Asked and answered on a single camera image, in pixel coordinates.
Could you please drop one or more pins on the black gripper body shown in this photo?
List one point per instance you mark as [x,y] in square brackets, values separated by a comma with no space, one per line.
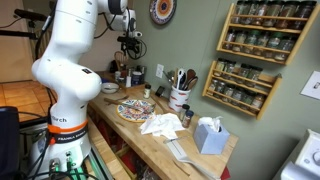
[129,41]

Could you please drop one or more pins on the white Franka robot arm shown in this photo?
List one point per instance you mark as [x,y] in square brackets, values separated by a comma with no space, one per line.
[66,76]

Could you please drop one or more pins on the small black-capped spice jar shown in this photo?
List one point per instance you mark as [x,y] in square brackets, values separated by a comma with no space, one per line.
[147,92]

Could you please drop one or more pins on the spice jar black lid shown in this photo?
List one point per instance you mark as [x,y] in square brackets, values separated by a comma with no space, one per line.
[184,112]

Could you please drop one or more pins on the spice jar blue lid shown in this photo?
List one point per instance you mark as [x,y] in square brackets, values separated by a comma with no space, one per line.
[188,119]

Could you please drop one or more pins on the glass spice jar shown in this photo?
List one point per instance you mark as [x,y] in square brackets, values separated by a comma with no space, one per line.
[220,66]
[304,15]
[248,97]
[220,87]
[240,40]
[255,75]
[251,41]
[258,100]
[286,47]
[238,94]
[261,13]
[230,69]
[229,90]
[213,86]
[287,15]
[251,12]
[274,14]
[244,71]
[240,11]
[230,39]
[262,43]
[274,45]

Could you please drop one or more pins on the wooden spice rack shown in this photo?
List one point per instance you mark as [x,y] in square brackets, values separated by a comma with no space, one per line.
[233,105]
[256,55]

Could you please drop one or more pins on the tall silver lid jar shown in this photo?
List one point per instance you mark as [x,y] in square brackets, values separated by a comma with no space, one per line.
[143,71]

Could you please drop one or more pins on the metal lid glass jar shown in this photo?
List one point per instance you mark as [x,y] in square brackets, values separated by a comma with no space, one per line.
[117,76]

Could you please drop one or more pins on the salt canister white lid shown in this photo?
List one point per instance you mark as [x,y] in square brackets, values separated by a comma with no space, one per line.
[136,79]

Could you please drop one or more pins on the glass shaker metal cap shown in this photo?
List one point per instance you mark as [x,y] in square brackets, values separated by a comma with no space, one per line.
[128,81]

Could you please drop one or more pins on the white ceramic bowl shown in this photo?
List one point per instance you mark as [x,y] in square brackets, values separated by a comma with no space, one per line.
[110,87]

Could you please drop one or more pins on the metal serving spoon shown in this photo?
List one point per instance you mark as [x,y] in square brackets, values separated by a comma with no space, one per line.
[168,77]

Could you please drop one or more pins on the black kitchen timer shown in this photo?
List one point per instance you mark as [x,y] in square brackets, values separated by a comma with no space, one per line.
[160,91]

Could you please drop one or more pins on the white slotted spoon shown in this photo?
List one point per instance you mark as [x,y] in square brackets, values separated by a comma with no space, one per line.
[180,76]

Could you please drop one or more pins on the wooden rolling pin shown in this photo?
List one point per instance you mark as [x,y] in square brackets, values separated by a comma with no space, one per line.
[159,103]

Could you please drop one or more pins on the wooden spoon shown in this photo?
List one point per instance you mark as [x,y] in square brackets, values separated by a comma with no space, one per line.
[193,83]
[191,74]

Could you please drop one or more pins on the colourful patterned plate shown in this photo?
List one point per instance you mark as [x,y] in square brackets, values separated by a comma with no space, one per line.
[133,115]

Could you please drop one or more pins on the white red-striped utensil crock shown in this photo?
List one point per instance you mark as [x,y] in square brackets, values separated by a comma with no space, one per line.
[179,99]

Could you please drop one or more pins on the crumpled white cloth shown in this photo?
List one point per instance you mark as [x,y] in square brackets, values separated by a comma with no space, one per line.
[161,125]

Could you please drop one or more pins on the black tripod bar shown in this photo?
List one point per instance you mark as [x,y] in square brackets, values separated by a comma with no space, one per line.
[28,15]

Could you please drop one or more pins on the white plastic spatula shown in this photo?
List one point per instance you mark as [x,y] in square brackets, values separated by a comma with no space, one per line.
[181,153]

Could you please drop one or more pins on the grey-blue tissue box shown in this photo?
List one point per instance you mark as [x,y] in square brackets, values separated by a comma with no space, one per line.
[210,140]

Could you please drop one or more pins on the black chair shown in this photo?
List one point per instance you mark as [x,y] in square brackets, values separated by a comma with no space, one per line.
[8,143]

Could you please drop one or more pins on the white stove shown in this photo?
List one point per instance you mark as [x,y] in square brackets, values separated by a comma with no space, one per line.
[300,160]

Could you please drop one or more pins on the white wall outlet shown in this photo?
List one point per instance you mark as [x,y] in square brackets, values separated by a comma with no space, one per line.
[160,70]

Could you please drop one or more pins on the decorative wall plate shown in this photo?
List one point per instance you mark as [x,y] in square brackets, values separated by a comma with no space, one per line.
[162,10]

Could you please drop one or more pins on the aluminium base frame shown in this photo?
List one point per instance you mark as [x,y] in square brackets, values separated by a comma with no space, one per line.
[96,170]

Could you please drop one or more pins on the white light switch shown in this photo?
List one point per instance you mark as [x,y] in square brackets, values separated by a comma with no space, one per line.
[311,85]

